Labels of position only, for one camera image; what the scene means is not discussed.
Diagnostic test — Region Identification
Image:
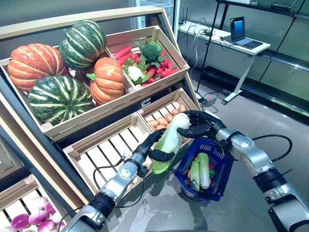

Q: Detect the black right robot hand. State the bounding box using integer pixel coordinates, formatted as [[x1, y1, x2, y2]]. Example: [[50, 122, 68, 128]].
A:
[[177, 110, 226, 140]]

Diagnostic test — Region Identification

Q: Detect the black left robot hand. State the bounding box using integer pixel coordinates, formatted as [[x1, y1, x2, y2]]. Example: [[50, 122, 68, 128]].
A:
[[132, 128, 176, 162]]

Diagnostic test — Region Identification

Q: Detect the green white napa cabbage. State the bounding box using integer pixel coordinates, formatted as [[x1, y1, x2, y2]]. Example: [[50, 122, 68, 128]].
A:
[[197, 152, 211, 190], [151, 113, 191, 174], [189, 160, 201, 192]]

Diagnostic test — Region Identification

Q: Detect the blue plastic shopping basket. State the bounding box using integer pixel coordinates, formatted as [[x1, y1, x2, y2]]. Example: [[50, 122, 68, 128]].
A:
[[174, 138, 235, 202]]

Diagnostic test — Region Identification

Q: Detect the grey box with red label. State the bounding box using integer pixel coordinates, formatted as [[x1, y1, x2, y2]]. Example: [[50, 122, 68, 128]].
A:
[[202, 94, 219, 107]]

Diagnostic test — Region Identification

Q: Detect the wooden potato crate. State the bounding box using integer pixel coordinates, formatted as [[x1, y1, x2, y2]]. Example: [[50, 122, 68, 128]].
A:
[[137, 87, 201, 150]]

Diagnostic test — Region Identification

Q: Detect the wooden cabbage crate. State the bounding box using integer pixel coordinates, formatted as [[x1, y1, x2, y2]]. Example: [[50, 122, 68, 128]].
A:
[[62, 112, 160, 196]]

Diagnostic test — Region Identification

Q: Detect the white office desk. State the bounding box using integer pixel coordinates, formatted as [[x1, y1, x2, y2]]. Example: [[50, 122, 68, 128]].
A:
[[178, 20, 271, 106]]

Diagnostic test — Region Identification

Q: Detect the black tripod pole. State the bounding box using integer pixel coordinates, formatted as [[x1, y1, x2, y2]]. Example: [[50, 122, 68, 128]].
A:
[[196, 0, 220, 94]]

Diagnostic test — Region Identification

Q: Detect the wooden pumpkin crate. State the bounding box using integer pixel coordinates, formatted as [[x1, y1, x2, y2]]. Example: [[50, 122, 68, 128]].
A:
[[0, 44, 140, 142]]

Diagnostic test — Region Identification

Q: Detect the wooden carrot crate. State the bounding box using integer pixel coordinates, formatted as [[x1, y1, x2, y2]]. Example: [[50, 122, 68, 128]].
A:
[[105, 25, 191, 94]]

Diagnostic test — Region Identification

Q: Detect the white cauliflower with leaves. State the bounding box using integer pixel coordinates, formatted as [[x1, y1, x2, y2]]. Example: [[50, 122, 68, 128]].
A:
[[122, 59, 152, 85]]

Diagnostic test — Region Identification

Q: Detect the orange pumpkin with green stem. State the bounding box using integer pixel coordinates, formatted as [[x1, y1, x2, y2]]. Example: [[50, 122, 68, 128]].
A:
[[86, 57, 126, 106]]

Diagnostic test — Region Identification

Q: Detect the green broccoli head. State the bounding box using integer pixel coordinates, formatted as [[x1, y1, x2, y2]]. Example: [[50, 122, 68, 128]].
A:
[[134, 41, 169, 70]]

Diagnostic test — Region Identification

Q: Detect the grey open laptop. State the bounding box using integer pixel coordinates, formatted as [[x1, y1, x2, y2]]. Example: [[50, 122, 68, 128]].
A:
[[229, 16, 264, 49]]

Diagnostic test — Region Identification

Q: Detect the black router with antennas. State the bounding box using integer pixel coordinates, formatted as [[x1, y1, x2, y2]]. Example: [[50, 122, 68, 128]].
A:
[[178, 6, 190, 26]]

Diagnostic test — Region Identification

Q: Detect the green striped pumpkin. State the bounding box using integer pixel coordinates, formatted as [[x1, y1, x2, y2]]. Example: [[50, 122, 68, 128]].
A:
[[27, 74, 94, 126], [58, 19, 107, 71]]

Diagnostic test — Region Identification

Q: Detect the purple white turnip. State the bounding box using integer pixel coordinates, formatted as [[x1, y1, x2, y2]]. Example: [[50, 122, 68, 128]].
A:
[[44, 202, 57, 216], [28, 209, 48, 225], [37, 219, 56, 232], [11, 214, 31, 230], [31, 196, 49, 208]]

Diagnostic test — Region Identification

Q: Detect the small black elongated device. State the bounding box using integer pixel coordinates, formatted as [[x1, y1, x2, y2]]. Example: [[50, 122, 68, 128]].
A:
[[270, 2, 291, 11]]

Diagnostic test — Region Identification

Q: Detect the wooden turnip crate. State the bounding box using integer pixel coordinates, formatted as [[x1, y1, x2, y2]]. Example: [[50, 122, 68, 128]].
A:
[[0, 174, 68, 232]]

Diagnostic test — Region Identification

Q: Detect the large orange ribbed pumpkin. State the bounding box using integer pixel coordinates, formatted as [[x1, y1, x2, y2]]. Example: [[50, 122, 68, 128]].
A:
[[7, 43, 66, 93]]

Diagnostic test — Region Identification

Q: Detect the wooden vegetable display stand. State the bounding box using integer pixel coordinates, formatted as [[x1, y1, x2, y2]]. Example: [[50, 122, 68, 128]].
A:
[[0, 6, 202, 232]]

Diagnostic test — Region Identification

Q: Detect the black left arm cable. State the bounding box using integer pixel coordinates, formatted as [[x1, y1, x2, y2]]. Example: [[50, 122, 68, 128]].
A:
[[93, 158, 145, 208]]

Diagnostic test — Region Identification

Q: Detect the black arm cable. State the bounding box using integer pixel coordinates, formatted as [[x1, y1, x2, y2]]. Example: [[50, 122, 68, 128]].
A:
[[252, 134, 293, 162], [93, 158, 145, 208]]

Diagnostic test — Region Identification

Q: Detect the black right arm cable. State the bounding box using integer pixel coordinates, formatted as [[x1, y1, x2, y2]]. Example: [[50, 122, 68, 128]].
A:
[[252, 134, 293, 162]]

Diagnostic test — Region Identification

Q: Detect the white frame glass door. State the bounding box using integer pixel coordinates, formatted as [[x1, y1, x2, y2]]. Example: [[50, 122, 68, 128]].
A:
[[134, 0, 175, 29]]

